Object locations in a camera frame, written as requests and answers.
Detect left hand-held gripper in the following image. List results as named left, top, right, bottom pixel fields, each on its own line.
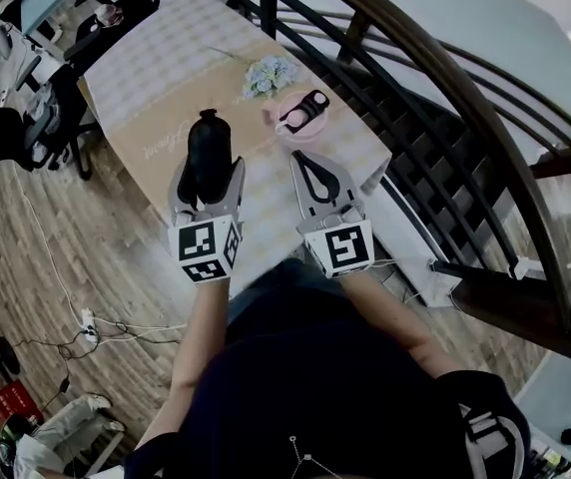
left=167, top=156, right=247, bottom=285

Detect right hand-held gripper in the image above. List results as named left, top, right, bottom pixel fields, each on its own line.
left=289, top=149, right=376, bottom=280

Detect black glasses case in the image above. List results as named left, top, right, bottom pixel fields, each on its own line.
left=177, top=109, right=232, bottom=207

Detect person's right forearm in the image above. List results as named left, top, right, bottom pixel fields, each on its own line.
left=337, top=270, right=462, bottom=379

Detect person's left forearm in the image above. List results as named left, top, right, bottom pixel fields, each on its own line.
left=138, top=277, right=233, bottom=449

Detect black metal stair railing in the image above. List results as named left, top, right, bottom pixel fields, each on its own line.
left=155, top=0, right=571, bottom=279

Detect person's blue jeans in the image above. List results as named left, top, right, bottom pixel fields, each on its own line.
left=227, top=258, right=347, bottom=324

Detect white panel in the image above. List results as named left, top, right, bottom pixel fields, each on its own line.
left=372, top=175, right=464, bottom=309

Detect blue flower bouquet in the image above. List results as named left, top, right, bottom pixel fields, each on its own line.
left=208, top=45, right=300, bottom=102

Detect table with checked cloth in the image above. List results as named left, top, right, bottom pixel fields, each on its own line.
left=83, top=0, right=394, bottom=271

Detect dark wooden handrail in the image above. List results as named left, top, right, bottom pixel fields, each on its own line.
left=309, top=0, right=571, bottom=334

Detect white power strip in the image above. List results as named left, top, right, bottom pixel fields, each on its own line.
left=79, top=307, right=99, bottom=345

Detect person's dark shirt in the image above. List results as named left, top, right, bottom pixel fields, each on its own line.
left=124, top=286, right=532, bottom=479

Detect dark wooden staircase base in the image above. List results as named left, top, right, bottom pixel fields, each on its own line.
left=434, top=260, right=571, bottom=369

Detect red box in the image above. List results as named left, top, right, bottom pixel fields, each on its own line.
left=0, top=380, right=45, bottom=426

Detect white cable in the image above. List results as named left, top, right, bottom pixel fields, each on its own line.
left=12, top=166, right=188, bottom=343

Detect black cable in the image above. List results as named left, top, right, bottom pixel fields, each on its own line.
left=14, top=320, right=133, bottom=411

